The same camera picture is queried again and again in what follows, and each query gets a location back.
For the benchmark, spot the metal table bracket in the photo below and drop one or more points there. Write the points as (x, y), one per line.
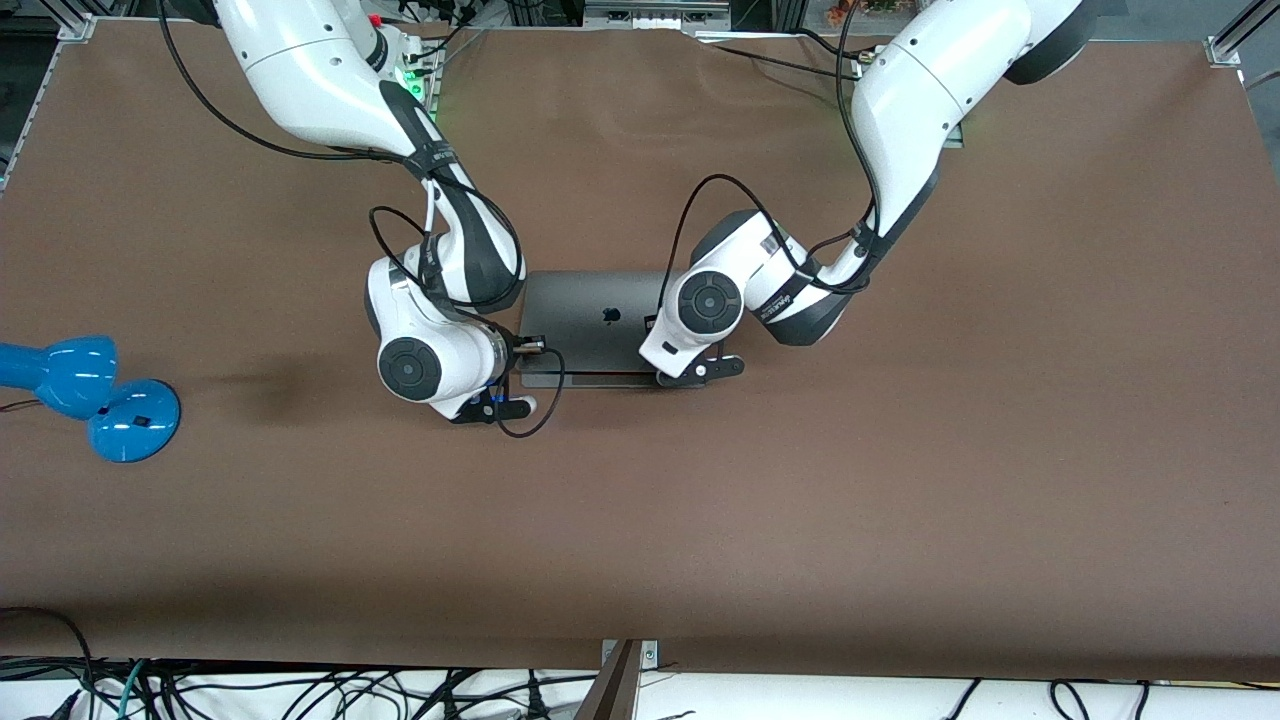
(615, 690)

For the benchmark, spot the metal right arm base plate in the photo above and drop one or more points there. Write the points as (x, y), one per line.
(432, 80)

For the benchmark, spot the grey laptop computer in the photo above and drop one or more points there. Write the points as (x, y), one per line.
(590, 310)

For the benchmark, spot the aluminium frame profile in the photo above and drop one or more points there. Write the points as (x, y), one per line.
(1235, 40)
(70, 20)

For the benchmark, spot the brown table cover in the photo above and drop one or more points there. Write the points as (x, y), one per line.
(800, 500)

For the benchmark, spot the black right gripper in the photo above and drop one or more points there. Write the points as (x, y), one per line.
(510, 340)

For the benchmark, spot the grey power strip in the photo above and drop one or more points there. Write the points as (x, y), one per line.
(650, 15)

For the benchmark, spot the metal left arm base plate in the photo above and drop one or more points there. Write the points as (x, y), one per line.
(955, 138)

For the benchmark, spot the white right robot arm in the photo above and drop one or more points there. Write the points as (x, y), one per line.
(300, 80)

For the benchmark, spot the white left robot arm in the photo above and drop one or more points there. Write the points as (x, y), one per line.
(930, 90)

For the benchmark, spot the blue desk lamp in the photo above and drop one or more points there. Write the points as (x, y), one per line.
(135, 420)

